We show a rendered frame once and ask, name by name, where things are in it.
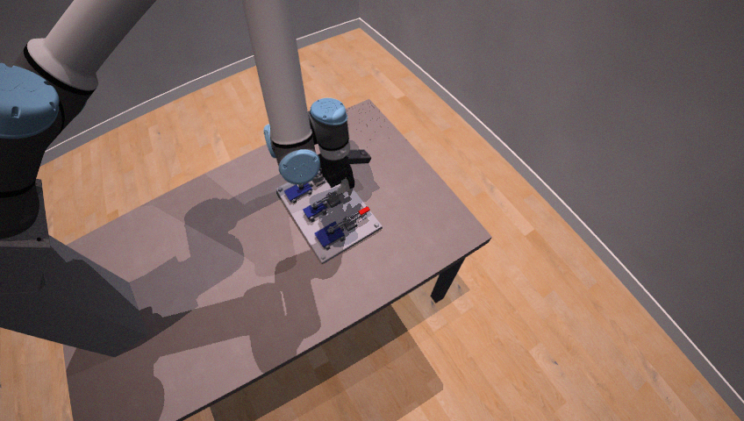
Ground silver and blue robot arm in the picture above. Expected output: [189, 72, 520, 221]
[0, 0, 371, 239]

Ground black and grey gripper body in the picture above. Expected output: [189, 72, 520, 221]
[318, 153, 353, 188]

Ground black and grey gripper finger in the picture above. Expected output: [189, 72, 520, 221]
[336, 171, 354, 196]

